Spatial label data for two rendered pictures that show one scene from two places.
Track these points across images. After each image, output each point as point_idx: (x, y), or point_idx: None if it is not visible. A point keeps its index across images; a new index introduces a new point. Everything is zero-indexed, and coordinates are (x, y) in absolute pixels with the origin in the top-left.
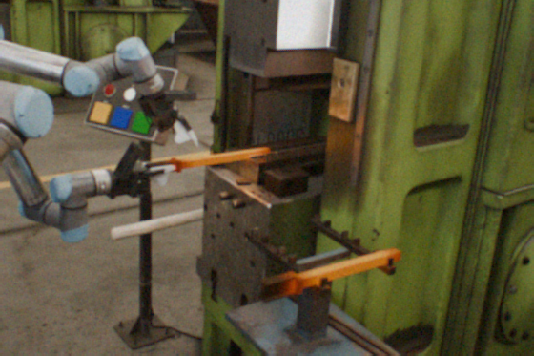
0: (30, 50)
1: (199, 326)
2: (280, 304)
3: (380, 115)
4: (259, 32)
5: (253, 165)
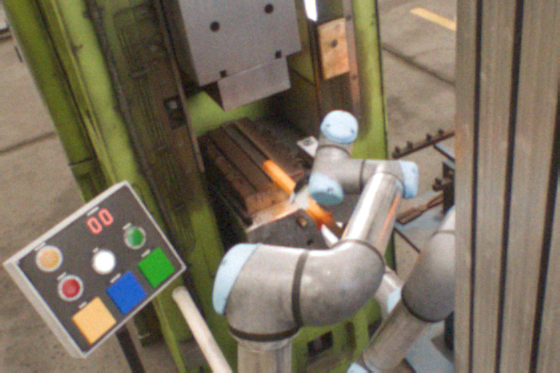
0: (377, 197)
1: None
2: (415, 229)
3: (370, 46)
4: (270, 48)
5: (296, 178)
